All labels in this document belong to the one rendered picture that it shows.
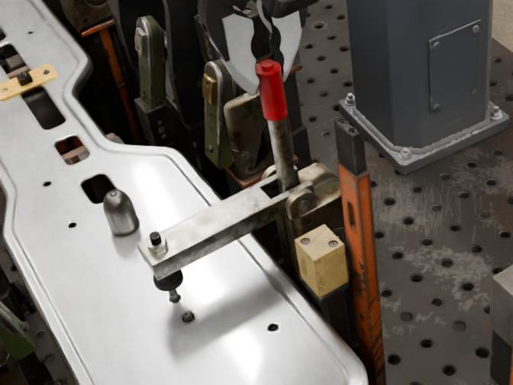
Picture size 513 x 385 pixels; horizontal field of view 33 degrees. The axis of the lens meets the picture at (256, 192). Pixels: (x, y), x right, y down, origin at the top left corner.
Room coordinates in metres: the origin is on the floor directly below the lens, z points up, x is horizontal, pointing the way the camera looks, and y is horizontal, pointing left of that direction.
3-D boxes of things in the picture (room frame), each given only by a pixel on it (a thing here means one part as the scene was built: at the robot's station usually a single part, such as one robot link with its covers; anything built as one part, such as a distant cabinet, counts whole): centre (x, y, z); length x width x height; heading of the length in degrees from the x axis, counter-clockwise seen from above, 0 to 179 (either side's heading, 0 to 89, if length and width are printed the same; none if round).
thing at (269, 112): (0.62, -0.03, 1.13); 0.04 x 0.02 x 0.16; 22
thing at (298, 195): (0.60, -0.04, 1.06); 0.03 x 0.01 x 0.03; 112
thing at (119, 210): (0.69, 0.15, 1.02); 0.03 x 0.03 x 0.07
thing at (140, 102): (0.92, 0.11, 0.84); 0.04 x 0.03 x 0.29; 22
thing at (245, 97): (0.81, -0.01, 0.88); 0.11 x 0.09 x 0.37; 112
